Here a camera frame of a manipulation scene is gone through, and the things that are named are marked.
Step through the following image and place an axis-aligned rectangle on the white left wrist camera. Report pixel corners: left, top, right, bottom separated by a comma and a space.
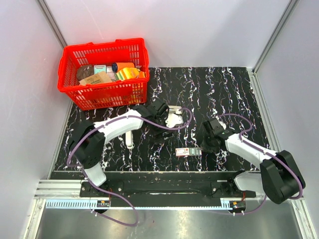
165, 113, 183, 128

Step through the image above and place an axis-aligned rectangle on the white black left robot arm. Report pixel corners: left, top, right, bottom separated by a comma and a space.
68, 100, 169, 197

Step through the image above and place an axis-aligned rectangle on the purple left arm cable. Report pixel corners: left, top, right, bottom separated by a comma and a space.
67, 108, 192, 227

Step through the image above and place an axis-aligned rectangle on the orange cylinder can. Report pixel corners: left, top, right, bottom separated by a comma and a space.
112, 62, 135, 73

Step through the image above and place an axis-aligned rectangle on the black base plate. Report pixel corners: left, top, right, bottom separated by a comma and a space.
79, 171, 257, 200

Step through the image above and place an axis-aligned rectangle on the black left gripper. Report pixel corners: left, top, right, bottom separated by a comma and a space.
150, 113, 174, 144

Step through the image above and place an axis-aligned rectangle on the brown cardboard box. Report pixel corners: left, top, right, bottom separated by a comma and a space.
79, 71, 112, 86

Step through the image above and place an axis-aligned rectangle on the staple box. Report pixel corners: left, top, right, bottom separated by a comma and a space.
175, 147, 202, 157

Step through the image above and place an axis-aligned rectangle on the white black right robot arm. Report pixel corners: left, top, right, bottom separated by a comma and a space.
201, 118, 306, 204

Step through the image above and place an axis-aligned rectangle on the yellow green snack pack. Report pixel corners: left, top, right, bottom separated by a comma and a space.
115, 67, 146, 81

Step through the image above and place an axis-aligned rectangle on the red plastic basket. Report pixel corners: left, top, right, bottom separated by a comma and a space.
57, 38, 150, 111

